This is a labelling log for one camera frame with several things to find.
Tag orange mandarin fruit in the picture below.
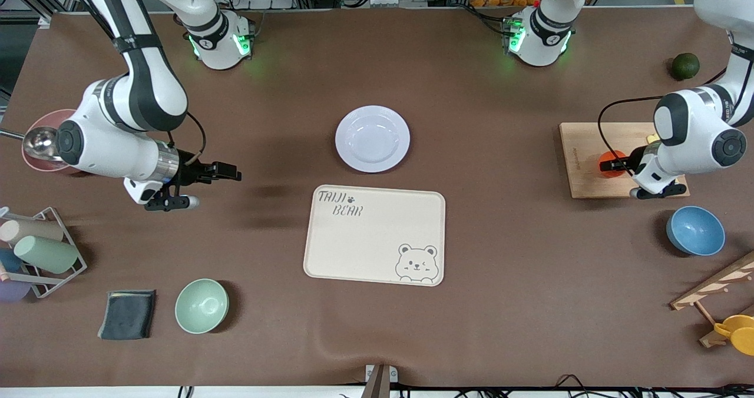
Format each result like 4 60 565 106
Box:
598 149 630 178

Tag lavender round plate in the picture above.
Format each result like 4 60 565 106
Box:
335 105 411 174

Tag wooden cutting board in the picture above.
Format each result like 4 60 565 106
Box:
558 121 691 200

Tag blue bowl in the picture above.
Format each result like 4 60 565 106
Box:
666 205 726 257

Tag dark green avocado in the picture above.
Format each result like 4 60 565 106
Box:
672 52 701 81

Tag mint green bowl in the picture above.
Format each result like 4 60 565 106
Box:
174 278 230 335

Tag wooden peg rack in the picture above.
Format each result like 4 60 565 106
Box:
670 251 754 349

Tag cream bear print tray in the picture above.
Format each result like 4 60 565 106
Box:
303 184 447 287

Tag pink bowl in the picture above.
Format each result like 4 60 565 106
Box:
22 109 89 175

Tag dark grey folded cloth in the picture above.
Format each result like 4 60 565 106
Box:
97 290 157 341

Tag shiny metal ladle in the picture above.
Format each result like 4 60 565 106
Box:
0 126 64 162

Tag mint green cup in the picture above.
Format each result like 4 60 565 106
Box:
14 235 79 274

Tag beige cup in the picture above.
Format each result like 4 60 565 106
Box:
0 218 64 244

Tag yellow mug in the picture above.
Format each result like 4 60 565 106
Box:
713 314 754 356

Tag purple cup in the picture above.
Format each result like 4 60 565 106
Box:
0 280 31 303

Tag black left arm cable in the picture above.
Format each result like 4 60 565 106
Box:
597 67 731 178

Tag grey wire cup rack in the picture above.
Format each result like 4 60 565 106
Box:
0 207 88 299

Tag metal table edge bracket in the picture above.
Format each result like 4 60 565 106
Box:
361 363 399 398

